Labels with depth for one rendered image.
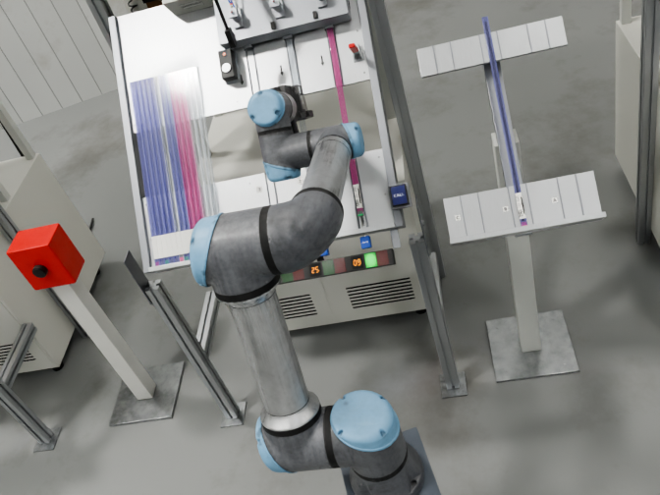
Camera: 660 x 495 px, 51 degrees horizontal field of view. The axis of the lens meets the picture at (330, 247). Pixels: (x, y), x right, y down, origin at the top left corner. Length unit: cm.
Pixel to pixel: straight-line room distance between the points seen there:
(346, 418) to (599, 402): 107
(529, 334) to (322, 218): 124
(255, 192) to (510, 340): 100
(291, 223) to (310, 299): 128
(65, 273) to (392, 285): 102
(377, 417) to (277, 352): 22
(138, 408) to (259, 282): 152
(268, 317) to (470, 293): 141
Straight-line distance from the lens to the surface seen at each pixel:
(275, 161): 147
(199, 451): 240
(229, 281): 114
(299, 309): 240
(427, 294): 191
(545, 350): 230
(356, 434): 128
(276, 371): 124
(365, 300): 235
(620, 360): 229
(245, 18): 187
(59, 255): 215
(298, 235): 109
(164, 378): 264
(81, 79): 489
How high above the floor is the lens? 182
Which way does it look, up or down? 40 degrees down
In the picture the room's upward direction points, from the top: 20 degrees counter-clockwise
